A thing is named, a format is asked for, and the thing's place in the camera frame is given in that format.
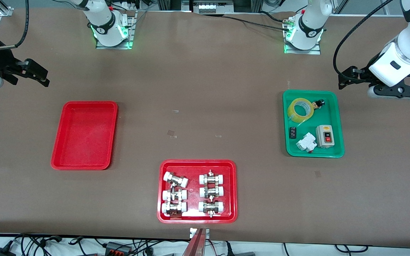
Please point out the white circuit breaker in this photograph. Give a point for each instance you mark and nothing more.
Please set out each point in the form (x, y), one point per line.
(306, 143)

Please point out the silver aluminium frame post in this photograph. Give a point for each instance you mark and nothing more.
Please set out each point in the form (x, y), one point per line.
(4, 9)

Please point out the yellow tape roll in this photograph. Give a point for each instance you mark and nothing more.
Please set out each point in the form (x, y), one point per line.
(292, 113)

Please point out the red tray holding fittings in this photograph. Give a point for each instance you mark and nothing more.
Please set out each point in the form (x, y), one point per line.
(193, 192)

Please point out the grey push-button switch box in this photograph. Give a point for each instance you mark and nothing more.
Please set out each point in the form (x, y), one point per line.
(324, 137)

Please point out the metal white-capped pipe fitting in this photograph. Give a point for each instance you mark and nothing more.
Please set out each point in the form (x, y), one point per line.
(174, 195)
(174, 208)
(211, 192)
(211, 207)
(175, 179)
(211, 178)

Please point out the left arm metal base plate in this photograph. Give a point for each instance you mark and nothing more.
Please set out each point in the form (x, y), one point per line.
(313, 51)

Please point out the green plastic tray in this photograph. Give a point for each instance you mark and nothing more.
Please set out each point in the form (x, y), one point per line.
(308, 126)

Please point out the white power strip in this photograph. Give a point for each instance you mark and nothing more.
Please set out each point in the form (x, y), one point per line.
(215, 8)

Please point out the small black knob switch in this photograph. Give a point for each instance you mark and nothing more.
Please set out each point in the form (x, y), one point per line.
(318, 104)

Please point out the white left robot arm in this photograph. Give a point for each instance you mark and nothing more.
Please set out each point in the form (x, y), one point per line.
(308, 25)

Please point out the empty red plastic tray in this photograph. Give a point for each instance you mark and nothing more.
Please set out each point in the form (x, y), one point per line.
(84, 137)

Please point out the black rocker switch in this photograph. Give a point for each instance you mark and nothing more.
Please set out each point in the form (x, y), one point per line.
(293, 132)

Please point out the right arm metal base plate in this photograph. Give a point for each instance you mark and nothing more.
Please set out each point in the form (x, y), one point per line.
(131, 32)

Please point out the black connector box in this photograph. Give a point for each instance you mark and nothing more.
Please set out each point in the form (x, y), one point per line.
(117, 248)

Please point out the black power adapter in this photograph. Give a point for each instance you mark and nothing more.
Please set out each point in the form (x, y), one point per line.
(0, 252)

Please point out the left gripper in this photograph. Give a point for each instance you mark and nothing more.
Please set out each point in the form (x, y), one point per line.
(364, 75)

